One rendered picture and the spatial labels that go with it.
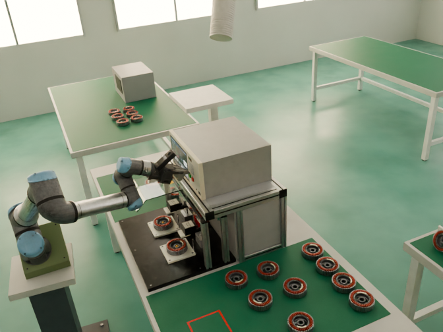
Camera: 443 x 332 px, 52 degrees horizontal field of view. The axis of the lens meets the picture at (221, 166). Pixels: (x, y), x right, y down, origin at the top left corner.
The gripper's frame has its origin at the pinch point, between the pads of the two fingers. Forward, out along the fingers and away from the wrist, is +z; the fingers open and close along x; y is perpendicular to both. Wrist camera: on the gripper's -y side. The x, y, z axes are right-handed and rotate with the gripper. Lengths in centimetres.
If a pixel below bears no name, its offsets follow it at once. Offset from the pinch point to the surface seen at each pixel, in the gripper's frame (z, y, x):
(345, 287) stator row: 62, 18, 68
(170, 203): 6.9, 28.9, -20.0
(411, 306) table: 130, 36, 60
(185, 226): 6.7, 29.0, 5.2
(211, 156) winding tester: 4.1, -13.5, 10.8
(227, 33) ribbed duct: 48, -65, -100
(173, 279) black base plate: 0, 49, 23
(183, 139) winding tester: -0.9, -11.2, -13.7
